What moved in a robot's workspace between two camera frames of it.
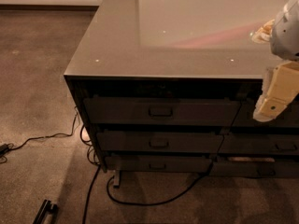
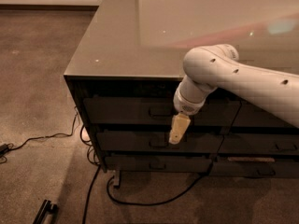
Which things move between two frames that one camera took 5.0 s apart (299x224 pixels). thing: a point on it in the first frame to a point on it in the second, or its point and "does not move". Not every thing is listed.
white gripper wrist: [286, 32] to [186, 105]
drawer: [162, 112] does not move
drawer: [155, 162] does not move
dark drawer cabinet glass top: [166, 79] does not move
